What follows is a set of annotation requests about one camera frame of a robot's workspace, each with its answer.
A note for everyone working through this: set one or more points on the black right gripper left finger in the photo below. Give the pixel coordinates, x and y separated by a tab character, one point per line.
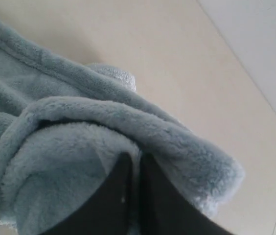
107	210

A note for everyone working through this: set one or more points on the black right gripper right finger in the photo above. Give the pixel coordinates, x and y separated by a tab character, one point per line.
163	210

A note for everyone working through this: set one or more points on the light blue fleece towel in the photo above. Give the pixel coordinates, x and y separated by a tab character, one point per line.
63	126

